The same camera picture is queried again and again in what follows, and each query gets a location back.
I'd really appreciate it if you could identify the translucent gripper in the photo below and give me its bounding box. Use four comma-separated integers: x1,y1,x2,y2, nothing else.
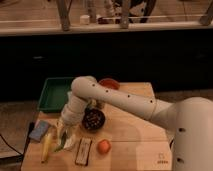
56,118,77,147

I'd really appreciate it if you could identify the green pepper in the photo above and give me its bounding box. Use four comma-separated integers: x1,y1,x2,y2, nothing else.
54,133,67,152

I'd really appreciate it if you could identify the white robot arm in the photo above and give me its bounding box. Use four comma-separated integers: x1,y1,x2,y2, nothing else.
57,76,213,171

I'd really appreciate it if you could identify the white cup on shelf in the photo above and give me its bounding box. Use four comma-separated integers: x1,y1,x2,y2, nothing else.
80,15,90,25

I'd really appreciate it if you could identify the dark bowl with food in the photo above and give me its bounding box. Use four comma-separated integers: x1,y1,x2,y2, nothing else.
82,109,105,131

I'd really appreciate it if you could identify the blue sponge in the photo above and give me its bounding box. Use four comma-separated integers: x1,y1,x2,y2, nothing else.
29,120,50,142

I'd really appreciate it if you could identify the yellow banana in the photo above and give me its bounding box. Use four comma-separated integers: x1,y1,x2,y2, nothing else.
41,133,52,163

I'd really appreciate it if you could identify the green plastic tray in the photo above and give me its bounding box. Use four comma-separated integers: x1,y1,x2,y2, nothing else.
38,77,73,113

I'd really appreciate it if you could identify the brown chocolate bar box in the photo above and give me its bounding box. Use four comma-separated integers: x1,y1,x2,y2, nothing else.
75,138,92,166

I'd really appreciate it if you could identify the orange fruit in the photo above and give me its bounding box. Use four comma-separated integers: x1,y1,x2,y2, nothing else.
97,139,111,155

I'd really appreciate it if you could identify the red bowl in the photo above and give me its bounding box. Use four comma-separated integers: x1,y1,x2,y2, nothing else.
99,78,120,90

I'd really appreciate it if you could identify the black cable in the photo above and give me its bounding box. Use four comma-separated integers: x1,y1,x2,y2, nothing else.
0,121,36,164

